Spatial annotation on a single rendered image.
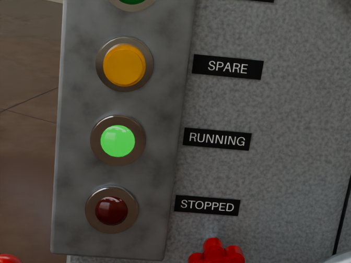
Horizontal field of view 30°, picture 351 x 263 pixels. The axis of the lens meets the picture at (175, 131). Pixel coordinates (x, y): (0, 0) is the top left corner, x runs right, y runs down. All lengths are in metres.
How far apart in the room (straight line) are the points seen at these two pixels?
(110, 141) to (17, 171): 3.05
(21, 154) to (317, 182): 3.23
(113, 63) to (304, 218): 0.18
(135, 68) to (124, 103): 0.03
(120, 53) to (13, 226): 2.59
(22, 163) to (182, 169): 3.12
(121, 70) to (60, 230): 0.12
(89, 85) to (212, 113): 0.09
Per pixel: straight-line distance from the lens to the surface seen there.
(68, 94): 0.42
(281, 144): 0.46
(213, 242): 0.45
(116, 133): 0.42
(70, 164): 0.44
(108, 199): 0.44
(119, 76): 0.40
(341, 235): 0.51
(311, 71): 0.44
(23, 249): 2.80
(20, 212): 3.07
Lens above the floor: 1.48
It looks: 21 degrees down
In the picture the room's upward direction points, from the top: 7 degrees clockwise
